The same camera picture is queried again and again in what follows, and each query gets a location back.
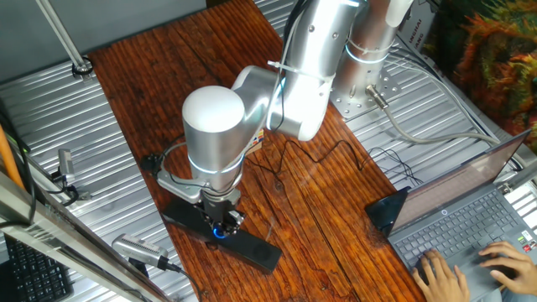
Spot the printed cardboard box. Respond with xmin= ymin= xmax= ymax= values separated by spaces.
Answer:
xmin=396 ymin=0 xmax=446 ymax=81

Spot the colourful furry fabric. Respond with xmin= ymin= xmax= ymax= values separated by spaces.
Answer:
xmin=423 ymin=0 xmax=537 ymax=152

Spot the black keyboard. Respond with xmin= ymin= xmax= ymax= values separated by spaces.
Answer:
xmin=3 ymin=234 xmax=75 ymax=302

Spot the person's left hand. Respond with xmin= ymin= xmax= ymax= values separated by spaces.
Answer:
xmin=410 ymin=249 xmax=471 ymax=302

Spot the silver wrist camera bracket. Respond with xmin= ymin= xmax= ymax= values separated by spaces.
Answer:
xmin=155 ymin=167 xmax=211 ymax=206

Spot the person's right hand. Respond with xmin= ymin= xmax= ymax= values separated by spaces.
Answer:
xmin=477 ymin=241 xmax=537 ymax=297

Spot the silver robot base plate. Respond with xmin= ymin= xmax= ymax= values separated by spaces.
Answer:
xmin=329 ymin=54 xmax=402 ymax=121

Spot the robot base cable bundle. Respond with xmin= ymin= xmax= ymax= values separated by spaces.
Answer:
xmin=388 ymin=44 xmax=525 ymax=171

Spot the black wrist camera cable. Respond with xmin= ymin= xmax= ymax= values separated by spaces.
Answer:
xmin=140 ymin=133 xmax=211 ymax=194

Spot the grey laptop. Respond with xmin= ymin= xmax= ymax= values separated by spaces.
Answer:
xmin=388 ymin=128 xmax=537 ymax=302

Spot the aluminium strut with bracket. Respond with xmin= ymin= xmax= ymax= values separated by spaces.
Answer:
xmin=0 ymin=125 xmax=92 ymax=201

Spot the black phone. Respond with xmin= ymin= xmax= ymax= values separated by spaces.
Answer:
xmin=363 ymin=186 xmax=412 ymax=238

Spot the orange cable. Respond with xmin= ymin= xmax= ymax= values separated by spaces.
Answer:
xmin=0 ymin=125 xmax=26 ymax=190

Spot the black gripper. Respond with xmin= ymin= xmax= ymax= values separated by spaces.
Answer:
xmin=201 ymin=196 xmax=247 ymax=237

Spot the aluminium frame beam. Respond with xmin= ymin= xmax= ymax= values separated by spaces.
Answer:
xmin=0 ymin=171 xmax=173 ymax=302

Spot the thin black speaker cable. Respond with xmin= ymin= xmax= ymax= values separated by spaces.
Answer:
xmin=242 ymin=138 xmax=425 ymax=188

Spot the small grey camera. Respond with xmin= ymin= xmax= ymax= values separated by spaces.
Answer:
xmin=50 ymin=148 xmax=81 ymax=196

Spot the aluminium pole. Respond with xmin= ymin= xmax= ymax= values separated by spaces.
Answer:
xmin=35 ymin=0 xmax=94 ymax=81

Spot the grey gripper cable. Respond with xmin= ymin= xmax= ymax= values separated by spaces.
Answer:
xmin=159 ymin=8 xmax=305 ymax=169

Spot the wood grain table board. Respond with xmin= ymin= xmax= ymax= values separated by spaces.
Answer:
xmin=87 ymin=0 xmax=427 ymax=302

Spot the thick grey base cable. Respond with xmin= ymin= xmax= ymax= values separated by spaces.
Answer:
xmin=364 ymin=83 xmax=500 ymax=146

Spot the silver ribbed camera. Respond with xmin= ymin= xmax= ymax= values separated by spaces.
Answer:
xmin=111 ymin=233 xmax=171 ymax=272

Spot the black speaker bar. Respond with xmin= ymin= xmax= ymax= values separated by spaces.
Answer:
xmin=161 ymin=196 xmax=283 ymax=273

